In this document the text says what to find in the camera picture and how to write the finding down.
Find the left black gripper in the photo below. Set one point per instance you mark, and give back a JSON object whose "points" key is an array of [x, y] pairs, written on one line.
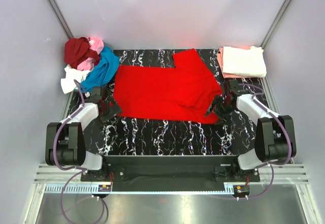
{"points": [[109, 109]]}

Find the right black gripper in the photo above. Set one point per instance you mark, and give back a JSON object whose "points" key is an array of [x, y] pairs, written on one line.
{"points": [[218, 107]]}

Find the bright red t shirt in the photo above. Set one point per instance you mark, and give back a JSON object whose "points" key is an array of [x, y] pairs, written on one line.
{"points": [[182, 93]]}

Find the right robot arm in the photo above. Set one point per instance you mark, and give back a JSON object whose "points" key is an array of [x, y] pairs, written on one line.
{"points": [[274, 136]]}

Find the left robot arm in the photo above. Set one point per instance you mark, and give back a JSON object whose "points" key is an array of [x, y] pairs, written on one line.
{"points": [[65, 143]]}

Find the blue t shirt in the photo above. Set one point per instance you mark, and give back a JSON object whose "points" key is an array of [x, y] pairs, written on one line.
{"points": [[103, 72]]}

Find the pink t shirt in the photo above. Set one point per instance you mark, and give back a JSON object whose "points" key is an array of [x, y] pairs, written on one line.
{"points": [[97, 45]]}

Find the folded salmon t shirt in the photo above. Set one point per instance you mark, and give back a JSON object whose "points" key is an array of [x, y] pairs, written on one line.
{"points": [[227, 75]]}

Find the folded white t shirt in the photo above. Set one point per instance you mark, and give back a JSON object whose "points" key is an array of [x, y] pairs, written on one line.
{"points": [[244, 62]]}

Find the dark red t shirt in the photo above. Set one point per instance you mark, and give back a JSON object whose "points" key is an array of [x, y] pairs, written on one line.
{"points": [[77, 51]]}

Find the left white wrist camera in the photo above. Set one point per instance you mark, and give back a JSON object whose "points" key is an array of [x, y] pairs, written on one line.
{"points": [[97, 94]]}

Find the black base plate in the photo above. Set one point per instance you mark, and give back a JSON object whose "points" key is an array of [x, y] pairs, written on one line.
{"points": [[192, 173]]}

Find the left aluminium corner post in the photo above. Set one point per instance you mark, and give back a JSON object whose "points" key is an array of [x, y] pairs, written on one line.
{"points": [[60, 18]]}

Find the aluminium corner post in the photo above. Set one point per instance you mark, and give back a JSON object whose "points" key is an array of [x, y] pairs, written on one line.
{"points": [[60, 18], [281, 12]]}

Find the right aluminium corner post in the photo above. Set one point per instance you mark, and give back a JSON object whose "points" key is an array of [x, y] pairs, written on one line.
{"points": [[281, 12]]}

